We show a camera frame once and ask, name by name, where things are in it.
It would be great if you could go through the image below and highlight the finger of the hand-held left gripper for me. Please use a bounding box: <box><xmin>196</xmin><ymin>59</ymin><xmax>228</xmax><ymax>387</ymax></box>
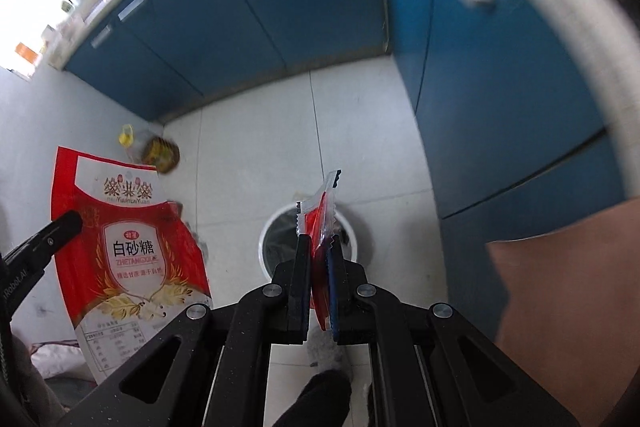
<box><xmin>0</xmin><ymin>210</ymin><xmax>84</xmax><ymax>270</ymax></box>

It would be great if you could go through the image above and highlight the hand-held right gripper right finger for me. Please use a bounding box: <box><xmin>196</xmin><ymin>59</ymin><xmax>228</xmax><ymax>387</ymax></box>
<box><xmin>325</xmin><ymin>237</ymin><xmax>582</xmax><ymax>427</ymax></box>

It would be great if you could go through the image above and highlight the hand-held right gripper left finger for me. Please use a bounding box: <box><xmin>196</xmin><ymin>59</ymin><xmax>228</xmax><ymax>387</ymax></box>
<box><xmin>57</xmin><ymin>232</ymin><xmax>313</xmax><ymax>427</ymax></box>

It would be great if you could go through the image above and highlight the white trash can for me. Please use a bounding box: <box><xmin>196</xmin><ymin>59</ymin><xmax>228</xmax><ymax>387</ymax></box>
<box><xmin>258</xmin><ymin>202</ymin><xmax>359</xmax><ymax>279</ymax></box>

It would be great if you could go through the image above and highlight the red sachet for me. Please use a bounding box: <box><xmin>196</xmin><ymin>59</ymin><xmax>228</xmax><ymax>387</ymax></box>
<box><xmin>295</xmin><ymin>170</ymin><xmax>346</xmax><ymax>334</ymax></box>

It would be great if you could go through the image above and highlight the red white sugar bag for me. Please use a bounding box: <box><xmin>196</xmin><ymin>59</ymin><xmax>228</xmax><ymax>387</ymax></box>
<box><xmin>51</xmin><ymin>146</ymin><xmax>214</xmax><ymax>386</ymax></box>

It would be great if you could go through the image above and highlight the person's left forearm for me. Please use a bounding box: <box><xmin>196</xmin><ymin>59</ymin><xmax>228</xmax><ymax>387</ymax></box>
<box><xmin>9</xmin><ymin>336</ymin><xmax>68</xmax><ymax>427</ymax></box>

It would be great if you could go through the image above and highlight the person's leg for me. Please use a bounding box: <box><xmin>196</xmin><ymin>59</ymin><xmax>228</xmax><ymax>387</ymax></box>
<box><xmin>272</xmin><ymin>369</ymin><xmax>354</xmax><ymax>427</ymax></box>

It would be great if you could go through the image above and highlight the yellow cap oil bottle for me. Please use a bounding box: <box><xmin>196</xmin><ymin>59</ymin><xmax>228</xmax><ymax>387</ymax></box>
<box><xmin>118</xmin><ymin>124</ymin><xmax>181</xmax><ymax>176</ymax></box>

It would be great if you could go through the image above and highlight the blue kitchen cabinet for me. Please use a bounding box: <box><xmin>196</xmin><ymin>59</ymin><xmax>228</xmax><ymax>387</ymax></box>
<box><xmin>62</xmin><ymin>0</ymin><xmax>640</xmax><ymax>258</ymax></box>

